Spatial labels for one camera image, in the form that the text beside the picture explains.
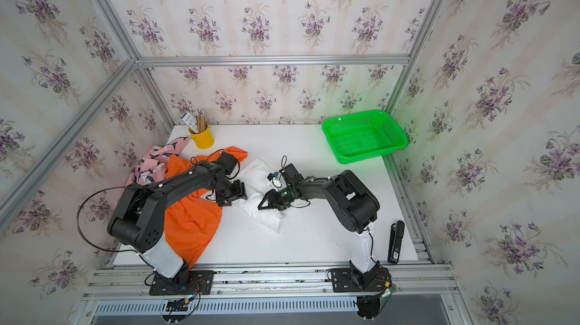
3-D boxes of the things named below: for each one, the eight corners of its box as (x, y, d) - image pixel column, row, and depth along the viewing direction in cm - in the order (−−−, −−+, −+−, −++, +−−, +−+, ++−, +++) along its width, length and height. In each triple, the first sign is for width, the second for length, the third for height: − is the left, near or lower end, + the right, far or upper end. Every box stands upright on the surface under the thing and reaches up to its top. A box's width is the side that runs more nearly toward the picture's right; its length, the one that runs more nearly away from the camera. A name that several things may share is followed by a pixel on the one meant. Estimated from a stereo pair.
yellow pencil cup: (196, 152, 110) (190, 139, 103) (194, 139, 116) (188, 126, 108) (215, 147, 113) (210, 134, 105) (212, 134, 118) (207, 121, 110)
